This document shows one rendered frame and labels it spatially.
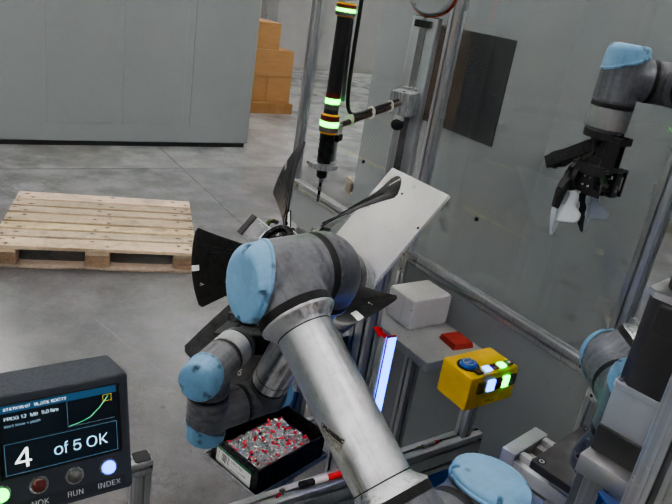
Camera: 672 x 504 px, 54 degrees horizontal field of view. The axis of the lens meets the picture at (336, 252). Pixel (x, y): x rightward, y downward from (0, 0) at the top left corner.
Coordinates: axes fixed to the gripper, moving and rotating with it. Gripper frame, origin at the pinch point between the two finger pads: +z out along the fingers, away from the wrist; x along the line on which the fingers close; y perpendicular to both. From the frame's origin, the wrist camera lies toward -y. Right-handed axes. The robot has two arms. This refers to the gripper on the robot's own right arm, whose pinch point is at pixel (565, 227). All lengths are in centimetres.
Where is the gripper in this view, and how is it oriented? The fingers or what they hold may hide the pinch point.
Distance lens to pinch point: 138.6
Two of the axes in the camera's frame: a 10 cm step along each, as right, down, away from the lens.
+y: 5.4, 3.9, -7.5
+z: -1.5, 9.2, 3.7
